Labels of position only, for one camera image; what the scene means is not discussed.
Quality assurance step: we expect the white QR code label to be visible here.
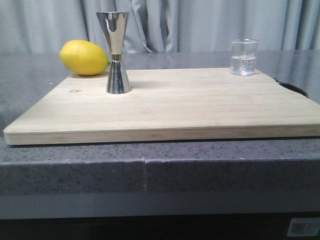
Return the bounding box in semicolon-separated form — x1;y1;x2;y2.
286;218;320;237

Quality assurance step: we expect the grey curtain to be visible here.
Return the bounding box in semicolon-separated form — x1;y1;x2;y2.
0;0;320;54

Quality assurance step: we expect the yellow lemon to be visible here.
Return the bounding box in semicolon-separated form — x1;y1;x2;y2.
59;40;110;76

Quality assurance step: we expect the steel double jigger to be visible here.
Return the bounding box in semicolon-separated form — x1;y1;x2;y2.
96;11;132;94

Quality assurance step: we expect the glass beaker with clear liquid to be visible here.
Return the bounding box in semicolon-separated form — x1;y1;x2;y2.
230;38;260;76

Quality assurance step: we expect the wooden cutting board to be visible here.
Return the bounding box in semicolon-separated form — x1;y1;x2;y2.
4;68;320;145

